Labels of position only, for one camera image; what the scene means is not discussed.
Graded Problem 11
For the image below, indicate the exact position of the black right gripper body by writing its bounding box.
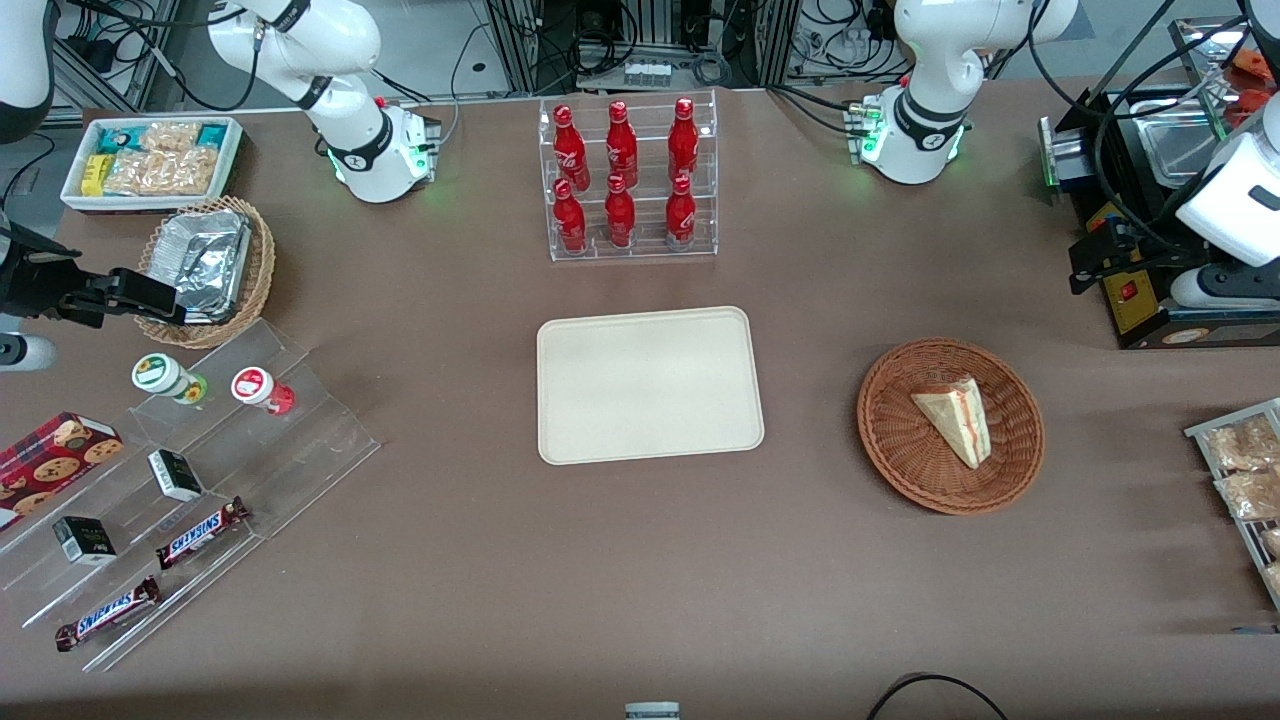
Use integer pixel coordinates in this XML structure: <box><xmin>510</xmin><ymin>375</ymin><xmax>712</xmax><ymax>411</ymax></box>
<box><xmin>0</xmin><ymin>224</ymin><xmax>89</xmax><ymax>324</ymax></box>

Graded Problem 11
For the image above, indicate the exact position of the triangular sandwich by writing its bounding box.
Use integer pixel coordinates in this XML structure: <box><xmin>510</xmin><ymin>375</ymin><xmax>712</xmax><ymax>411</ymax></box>
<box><xmin>910</xmin><ymin>376</ymin><xmax>993</xmax><ymax>471</ymax></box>

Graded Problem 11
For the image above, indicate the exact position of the tan wicker basket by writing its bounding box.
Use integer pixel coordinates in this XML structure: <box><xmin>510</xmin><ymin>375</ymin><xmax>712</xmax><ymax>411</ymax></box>
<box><xmin>133</xmin><ymin>196</ymin><xmax>277</xmax><ymax>350</ymax></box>

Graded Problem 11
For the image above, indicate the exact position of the brown round wicker basket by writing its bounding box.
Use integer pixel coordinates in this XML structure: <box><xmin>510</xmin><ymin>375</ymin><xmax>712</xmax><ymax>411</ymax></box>
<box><xmin>857</xmin><ymin>338</ymin><xmax>1046</xmax><ymax>516</ymax></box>

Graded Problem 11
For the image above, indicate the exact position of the cream rectangular tray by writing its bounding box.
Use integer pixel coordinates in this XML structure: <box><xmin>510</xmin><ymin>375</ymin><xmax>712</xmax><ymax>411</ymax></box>
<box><xmin>536</xmin><ymin>306</ymin><xmax>766</xmax><ymax>467</ymax></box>

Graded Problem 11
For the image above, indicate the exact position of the black yellow control box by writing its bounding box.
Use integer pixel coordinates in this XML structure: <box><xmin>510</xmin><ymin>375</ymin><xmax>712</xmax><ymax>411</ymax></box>
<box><xmin>1038</xmin><ymin>88</ymin><xmax>1280</xmax><ymax>351</ymax></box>

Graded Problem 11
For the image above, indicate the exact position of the green lid yogurt cup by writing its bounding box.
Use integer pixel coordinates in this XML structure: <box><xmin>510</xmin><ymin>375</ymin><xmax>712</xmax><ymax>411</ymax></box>
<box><xmin>131</xmin><ymin>352</ymin><xmax>210</xmax><ymax>406</ymax></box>

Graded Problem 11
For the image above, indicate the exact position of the white plastic bin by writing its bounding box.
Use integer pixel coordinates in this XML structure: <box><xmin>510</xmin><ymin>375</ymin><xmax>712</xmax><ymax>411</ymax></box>
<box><xmin>60</xmin><ymin>116</ymin><xmax>245</xmax><ymax>215</ymax></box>

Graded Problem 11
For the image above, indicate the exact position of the stainless steel pan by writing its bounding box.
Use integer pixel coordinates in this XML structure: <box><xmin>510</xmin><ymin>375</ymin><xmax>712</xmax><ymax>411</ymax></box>
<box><xmin>1128</xmin><ymin>96</ymin><xmax>1231</xmax><ymax>191</ymax></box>
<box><xmin>1167</xmin><ymin>15</ymin><xmax>1259</xmax><ymax>81</ymax></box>

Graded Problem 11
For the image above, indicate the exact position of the clear bag of crackers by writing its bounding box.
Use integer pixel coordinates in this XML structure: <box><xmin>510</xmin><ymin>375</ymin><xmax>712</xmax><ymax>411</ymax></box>
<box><xmin>140</xmin><ymin>120</ymin><xmax>203</xmax><ymax>157</ymax></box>
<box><xmin>104</xmin><ymin>147</ymin><xmax>221</xmax><ymax>197</ymax></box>

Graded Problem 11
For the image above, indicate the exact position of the red lid yogurt cup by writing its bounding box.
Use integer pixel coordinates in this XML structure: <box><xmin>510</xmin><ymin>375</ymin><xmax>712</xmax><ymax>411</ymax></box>
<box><xmin>231</xmin><ymin>366</ymin><xmax>297</xmax><ymax>417</ymax></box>

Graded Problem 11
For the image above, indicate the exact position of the red chocolate cookie box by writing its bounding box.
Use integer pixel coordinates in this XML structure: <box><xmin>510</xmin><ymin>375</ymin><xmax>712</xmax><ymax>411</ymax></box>
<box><xmin>0</xmin><ymin>411</ymin><xmax>126</xmax><ymax>532</ymax></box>

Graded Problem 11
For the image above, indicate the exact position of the small black carton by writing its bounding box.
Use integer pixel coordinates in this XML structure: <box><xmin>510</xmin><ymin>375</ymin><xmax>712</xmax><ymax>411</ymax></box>
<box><xmin>52</xmin><ymin>515</ymin><xmax>119</xmax><ymax>568</ymax></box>
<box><xmin>148</xmin><ymin>449</ymin><xmax>205</xmax><ymax>504</ymax></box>

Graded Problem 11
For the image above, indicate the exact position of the orange packet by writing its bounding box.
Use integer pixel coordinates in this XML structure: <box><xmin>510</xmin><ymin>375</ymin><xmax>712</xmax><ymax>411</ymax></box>
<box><xmin>1232</xmin><ymin>47</ymin><xmax>1280</xmax><ymax>111</ymax></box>

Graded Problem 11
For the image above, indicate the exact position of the clear acrylic stepped shelf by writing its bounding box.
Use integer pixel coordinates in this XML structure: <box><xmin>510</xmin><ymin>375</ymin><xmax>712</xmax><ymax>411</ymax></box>
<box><xmin>0</xmin><ymin>318</ymin><xmax>382</xmax><ymax>674</ymax></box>

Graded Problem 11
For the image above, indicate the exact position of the Snickers chocolate bar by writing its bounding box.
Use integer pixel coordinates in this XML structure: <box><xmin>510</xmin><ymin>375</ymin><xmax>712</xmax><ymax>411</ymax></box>
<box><xmin>155</xmin><ymin>496</ymin><xmax>252</xmax><ymax>572</ymax></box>
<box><xmin>54</xmin><ymin>576</ymin><xmax>162</xmax><ymax>654</ymax></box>

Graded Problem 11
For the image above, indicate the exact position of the red cola bottle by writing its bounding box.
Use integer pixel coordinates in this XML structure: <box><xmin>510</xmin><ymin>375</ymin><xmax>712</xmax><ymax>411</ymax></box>
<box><xmin>667</xmin><ymin>97</ymin><xmax>701</xmax><ymax>187</ymax></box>
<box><xmin>604</xmin><ymin>173</ymin><xmax>638</xmax><ymax>250</ymax></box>
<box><xmin>665</xmin><ymin>175</ymin><xmax>698</xmax><ymax>252</ymax></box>
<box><xmin>552</xmin><ymin>104</ymin><xmax>592</xmax><ymax>191</ymax></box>
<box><xmin>552</xmin><ymin>178</ymin><xmax>590</xmax><ymax>255</ymax></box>
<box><xmin>604</xmin><ymin>100</ymin><xmax>640</xmax><ymax>189</ymax></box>

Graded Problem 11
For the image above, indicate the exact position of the clear acrylic bottle rack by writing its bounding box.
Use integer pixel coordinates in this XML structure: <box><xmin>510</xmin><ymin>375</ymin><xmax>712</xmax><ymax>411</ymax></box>
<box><xmin>538</xmin><ymin>88</ymin><xmax>719</xmax><ymax>263</ymax></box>

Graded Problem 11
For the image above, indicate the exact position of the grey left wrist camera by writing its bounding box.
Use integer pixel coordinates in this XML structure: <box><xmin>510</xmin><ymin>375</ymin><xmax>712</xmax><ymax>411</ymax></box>
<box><xmin>1169</xmin><ymin>264</ymin><xmax>1280</xmax><ymax>312</ymax></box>

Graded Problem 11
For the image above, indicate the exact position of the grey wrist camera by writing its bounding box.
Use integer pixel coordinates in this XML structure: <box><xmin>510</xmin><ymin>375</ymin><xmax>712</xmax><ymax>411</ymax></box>
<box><xmin>1169</xmin><ymin>264</ymin><xmax>1280</xmax><ymax>312</ymax></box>
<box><xmin>0</xmin><ymin>335</ymin><xmax>58</xmax><ymax>373</ymax></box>

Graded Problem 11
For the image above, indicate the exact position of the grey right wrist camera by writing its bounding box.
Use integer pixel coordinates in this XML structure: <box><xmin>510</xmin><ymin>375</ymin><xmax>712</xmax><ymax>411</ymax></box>
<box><xmin>0</xmin><ymin>335</ymin><xmax>58</xmax><ymax>373</ymax></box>

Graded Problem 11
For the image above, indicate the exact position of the grey wire rack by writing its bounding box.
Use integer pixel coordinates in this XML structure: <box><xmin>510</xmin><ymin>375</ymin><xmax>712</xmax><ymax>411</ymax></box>
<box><xmin>1184</xmin><ymin>397</ymin><xmax>1280</xmax><ymax>612</ymax></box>

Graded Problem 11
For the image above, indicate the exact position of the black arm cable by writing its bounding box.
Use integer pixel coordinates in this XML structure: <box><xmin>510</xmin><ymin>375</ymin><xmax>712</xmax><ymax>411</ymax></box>
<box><xmin>55</xmin><ymin>0</ymin><xmax>336</xmax><ymax>113</ymax></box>

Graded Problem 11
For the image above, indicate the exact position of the aluminium frame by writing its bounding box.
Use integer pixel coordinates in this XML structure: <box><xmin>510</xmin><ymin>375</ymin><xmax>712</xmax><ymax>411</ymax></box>
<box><xmin>486</xmin><ymin>0</ymin><xmax>803</xmax><ymax>93</ymax></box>

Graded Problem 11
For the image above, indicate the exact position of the black cable loop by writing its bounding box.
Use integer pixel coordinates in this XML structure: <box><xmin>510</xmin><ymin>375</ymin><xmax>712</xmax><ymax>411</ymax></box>
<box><xmin>864</xmin><ymin>672</ymin><xmax>1012</xmax><ymax>720</ymax></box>

